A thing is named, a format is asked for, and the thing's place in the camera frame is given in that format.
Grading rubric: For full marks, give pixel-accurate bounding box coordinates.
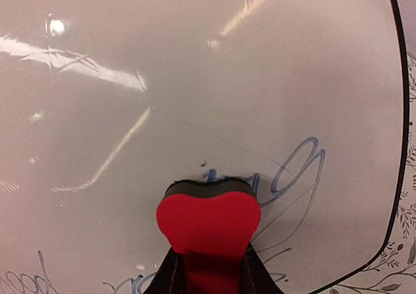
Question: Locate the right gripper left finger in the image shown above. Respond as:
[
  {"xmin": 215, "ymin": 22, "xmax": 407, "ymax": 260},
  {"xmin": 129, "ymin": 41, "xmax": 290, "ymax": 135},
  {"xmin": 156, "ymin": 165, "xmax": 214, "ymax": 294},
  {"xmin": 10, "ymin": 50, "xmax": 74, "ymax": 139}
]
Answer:
[{"xmin": 144, "ymin": 248, "xmax": 187, "ymax": 294}]

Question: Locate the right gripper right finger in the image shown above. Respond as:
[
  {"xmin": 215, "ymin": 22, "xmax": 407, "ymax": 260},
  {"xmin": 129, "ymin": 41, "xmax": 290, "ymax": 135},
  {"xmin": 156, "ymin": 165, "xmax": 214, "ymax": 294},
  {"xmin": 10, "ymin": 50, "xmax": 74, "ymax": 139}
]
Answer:
[{"xmin": 239, "ymin": 243, "xmax": 283, "ymax": 294}]

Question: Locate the red whiteboard eraser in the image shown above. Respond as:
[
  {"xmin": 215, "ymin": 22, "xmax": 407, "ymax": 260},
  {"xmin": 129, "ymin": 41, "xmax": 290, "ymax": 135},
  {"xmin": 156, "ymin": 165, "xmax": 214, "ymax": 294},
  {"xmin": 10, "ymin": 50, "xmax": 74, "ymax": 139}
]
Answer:
[{"xmin": 157, "ymin": 178, "xmax": 261, "ymax": 293}]

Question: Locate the white whiteboard with black frame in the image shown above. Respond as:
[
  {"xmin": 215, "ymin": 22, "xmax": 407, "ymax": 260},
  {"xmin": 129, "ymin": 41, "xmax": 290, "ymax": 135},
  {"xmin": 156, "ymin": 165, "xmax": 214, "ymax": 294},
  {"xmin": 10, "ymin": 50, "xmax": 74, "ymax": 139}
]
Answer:
[{"xmin": 1, "ymin": 0, "xmax": 409, "ymax": 293}]

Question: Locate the floral patterned table mat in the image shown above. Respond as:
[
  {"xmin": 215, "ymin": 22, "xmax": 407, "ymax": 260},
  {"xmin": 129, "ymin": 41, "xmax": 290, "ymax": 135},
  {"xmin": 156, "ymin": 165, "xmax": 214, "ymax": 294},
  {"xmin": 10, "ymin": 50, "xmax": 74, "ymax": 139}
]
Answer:
[{"xmin": 326, "ymin": 55, "xmax": 415, "ymax": 293}]

